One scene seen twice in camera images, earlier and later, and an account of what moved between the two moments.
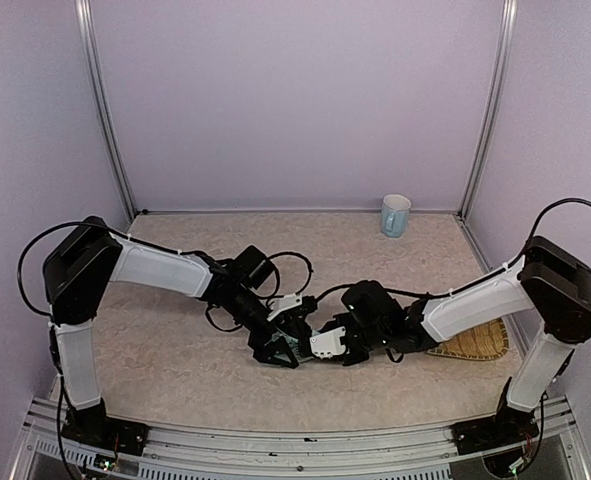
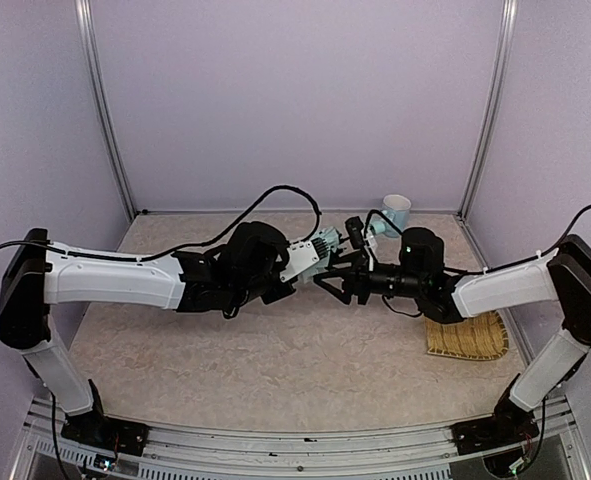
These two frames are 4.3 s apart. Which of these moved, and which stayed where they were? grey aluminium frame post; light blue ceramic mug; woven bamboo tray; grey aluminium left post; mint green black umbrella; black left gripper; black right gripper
Moved: black left gripper; black right gripper; mint green black umbrella
Stayed: light blue ceramic mug; woven bamboo tray; grey aluminium left post; grey aluminium frame post
